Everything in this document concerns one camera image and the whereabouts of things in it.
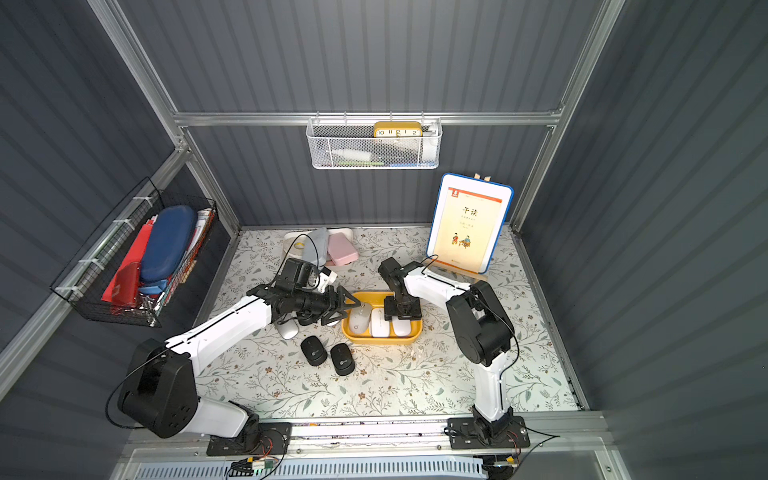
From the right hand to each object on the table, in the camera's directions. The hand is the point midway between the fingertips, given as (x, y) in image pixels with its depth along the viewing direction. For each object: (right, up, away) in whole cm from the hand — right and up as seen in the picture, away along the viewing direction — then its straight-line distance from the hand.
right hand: (403, 315), depth 94 cm
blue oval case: (-59, +24, -20) cm, 67 cm away
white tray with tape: (-41, +24, +21) cm, 52 cm away
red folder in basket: (-62, +12, -29) cm, 70 cm away
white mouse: (-7, -4, -3) cm, 8 cm away
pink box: (-22, +21, +12) cm, 32 cm away
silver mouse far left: (-37, -5, 0) cm, 37 cm away
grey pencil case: (-31, +22, +11) cm, 40 cm away
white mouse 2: (-1, -3, -3) cm, 4 cm away
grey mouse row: (-13, 0, -2) cm, 14 cm away
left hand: (-13, +4, -14) cm, 20 cm away
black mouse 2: (-18, -11, -9) cm, 23 cm away
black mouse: (-27, -9, -7) cm, 29 cm away
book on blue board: (+19, +30, -5) cm, 36 cm away
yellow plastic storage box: (-8, +4, +2) cm, 10 cm away
